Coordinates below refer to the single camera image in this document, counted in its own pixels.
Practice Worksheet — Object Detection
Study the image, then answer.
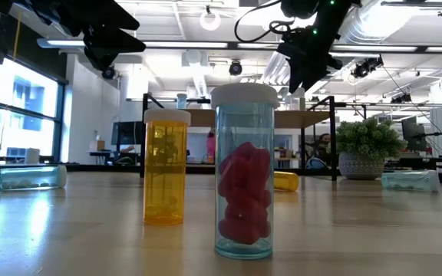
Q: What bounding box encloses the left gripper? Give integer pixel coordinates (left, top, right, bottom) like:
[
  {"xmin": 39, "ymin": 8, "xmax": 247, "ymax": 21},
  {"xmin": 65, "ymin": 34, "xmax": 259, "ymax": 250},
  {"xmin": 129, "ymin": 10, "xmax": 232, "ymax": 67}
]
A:
[{"xmin": 32, "ymin": 0, "xmax": 147, "ymax": 72}]

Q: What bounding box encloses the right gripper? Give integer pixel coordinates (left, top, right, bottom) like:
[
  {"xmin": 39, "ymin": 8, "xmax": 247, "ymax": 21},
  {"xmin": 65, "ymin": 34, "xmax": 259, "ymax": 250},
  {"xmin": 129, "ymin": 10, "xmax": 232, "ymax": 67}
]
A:
[{"xmin": 276, "ymin": 26, "xmax": 343, "ymax": 95}]

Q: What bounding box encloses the orange pill bottle white cap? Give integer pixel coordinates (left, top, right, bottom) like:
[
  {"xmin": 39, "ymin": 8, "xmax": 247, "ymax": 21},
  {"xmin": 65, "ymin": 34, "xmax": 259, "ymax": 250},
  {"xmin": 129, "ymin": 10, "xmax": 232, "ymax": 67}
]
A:
[
  {"xmin": 273, "ymin": 171, "xmax": 300, "ymax": 193},
  {"xmin": 143, "ymin": 108, "xmax": 192, "ymax": 226}
]

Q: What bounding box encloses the blue bottle with red pills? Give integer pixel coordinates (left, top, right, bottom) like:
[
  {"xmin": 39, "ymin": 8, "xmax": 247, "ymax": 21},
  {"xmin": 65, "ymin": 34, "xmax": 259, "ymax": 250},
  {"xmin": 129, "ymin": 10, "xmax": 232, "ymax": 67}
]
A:
[{"xmin": 210, "ymin": 83, "xmax": 280, "ymax": 261}]

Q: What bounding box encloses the teal pill bottle white cap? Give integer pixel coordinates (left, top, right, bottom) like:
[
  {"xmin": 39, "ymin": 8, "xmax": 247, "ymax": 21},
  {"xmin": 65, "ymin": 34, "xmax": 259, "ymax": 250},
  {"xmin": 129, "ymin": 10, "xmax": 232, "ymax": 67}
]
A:
[{"xmin": 381, "ymin": 169, "xmax": 440, "ymax": 193}]

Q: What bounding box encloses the blue bottle with white pills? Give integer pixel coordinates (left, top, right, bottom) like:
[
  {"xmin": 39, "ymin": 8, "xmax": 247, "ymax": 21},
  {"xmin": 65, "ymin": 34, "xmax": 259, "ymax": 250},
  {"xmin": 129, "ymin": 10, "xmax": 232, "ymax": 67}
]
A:
[{"xmin": 0, "ymin": 164, "xmax": 68, "ymax": 192}]

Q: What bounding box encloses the wooden shelf with black legs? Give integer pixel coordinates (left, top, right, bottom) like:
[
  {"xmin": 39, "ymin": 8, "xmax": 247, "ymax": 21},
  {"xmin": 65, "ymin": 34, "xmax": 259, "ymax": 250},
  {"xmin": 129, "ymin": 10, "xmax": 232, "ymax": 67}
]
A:
[{"xmin": 140, "ymin": 93, "xmax": 338, "ymax": 182}]

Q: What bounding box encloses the black ceiling spotlight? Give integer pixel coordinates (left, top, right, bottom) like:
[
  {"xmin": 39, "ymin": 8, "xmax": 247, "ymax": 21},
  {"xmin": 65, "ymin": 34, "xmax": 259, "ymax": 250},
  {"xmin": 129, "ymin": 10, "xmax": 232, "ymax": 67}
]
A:
[
  {"xmin": 101, "ymin": 64, "xmax": 117, "ymax": 81},
  {"xmin": 351, "ymin": 55, "xmax": 384, "ymax": 80},
  {"xmin": 228, "ymin": 60, "xmax": 244, "ymax": 77}
]

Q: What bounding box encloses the person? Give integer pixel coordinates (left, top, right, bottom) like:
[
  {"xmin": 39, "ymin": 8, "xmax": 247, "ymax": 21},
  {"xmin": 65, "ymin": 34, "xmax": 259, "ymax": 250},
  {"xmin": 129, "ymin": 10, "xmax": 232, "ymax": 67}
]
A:
[
  {"xmin": 206, "ymin": 129, "xmax": 216, "ymax": 164},
  {"xmin": 305, "ymin": 133, "xmax": 332, "ymax": 170}
]

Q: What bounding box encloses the long ceiling light bar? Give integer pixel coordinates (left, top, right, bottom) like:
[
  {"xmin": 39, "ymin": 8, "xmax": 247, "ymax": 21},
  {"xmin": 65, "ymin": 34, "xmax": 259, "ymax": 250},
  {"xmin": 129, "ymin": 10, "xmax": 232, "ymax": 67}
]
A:
[{"xmin": 36, "ymin": 37, "xmax": 442, "ymax": 54}]

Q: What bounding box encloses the green plant in grey pot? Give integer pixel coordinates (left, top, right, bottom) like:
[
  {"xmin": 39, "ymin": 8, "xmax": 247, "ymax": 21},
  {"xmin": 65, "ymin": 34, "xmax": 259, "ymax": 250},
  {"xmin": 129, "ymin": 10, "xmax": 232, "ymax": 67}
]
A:
[{"xmin": 335, "ymin": 117, "xmax": 408, "ymax": 181}]

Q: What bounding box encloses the black computer monitor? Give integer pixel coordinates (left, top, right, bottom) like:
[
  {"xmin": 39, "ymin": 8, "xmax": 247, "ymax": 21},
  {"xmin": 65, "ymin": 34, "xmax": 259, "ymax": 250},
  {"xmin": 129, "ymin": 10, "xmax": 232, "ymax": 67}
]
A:
[
  {"xmin": 401, "ymin": 116, "xmax": 430, "ymax": 153},
  {"xmin": 110, "ymin": 120, "xmax": 145, "ymax": 146}
]

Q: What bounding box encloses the white box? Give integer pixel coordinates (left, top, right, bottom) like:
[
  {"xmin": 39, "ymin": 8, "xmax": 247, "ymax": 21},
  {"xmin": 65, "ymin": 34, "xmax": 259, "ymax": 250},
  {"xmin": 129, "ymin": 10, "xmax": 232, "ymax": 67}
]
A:
[{"xmin": 24, "ymin": 147, "xmax": 41, "ymax": 165}]

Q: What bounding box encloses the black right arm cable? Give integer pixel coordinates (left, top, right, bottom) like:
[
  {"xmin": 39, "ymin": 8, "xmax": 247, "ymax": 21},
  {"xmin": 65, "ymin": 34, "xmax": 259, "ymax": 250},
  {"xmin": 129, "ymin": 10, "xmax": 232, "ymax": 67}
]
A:
[{"xmin": 233, "ymin": 0, "xmax": 297, "ymax": 44}]

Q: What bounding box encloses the white ceiling ring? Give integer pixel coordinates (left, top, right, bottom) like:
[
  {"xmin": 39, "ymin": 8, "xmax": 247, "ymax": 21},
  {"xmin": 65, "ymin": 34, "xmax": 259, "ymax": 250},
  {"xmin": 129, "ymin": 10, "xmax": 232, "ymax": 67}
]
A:
[{"xmin": 200, "ymin": 9, "xmax": 222, "ymax": 31}]

